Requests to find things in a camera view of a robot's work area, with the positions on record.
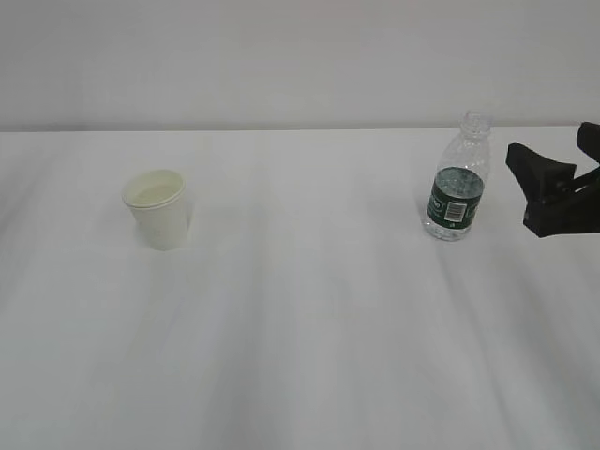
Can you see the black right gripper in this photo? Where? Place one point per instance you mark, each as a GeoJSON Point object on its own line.
{"type": "Point", "coordinates": [558, 204]}

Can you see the clear water bottle green label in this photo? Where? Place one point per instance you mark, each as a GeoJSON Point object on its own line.
{"type": "Point", "coordinates": [460, 180]}

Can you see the white paper cup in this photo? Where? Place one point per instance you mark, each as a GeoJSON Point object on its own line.
{"type": "Point", "coordinates": [157, 201]}

